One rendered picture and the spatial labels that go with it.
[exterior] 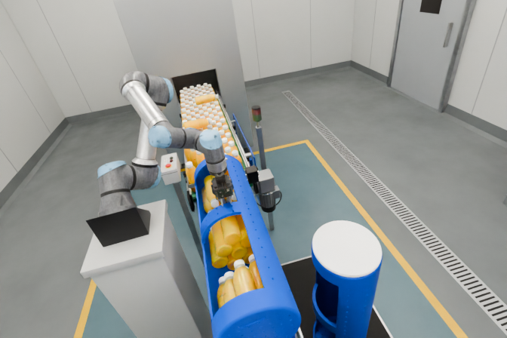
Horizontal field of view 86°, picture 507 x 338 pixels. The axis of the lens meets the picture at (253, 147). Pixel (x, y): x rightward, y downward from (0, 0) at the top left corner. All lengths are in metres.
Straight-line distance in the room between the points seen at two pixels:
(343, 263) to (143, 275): 0.84
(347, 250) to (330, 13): 5.44
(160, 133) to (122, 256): 0.57
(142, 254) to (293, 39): 5.31
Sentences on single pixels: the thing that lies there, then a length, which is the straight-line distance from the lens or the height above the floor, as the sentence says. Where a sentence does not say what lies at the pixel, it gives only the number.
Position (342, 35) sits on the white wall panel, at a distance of 6.47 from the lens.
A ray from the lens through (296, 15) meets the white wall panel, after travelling 5.97.
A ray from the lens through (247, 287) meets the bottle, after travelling 0.99.
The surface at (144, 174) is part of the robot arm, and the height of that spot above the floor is 1.33.
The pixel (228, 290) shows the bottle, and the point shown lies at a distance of 1.06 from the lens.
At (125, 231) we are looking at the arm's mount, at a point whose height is 1.20.
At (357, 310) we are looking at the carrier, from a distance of 1.42.
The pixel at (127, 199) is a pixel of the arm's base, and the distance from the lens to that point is 1.28.
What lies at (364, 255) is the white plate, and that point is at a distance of 1.26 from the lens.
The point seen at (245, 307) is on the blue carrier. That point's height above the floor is 1.23.
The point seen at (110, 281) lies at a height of 1.04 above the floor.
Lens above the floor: 2.04
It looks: 32 degrees down
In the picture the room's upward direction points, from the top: 9 degrees counter-clockwise
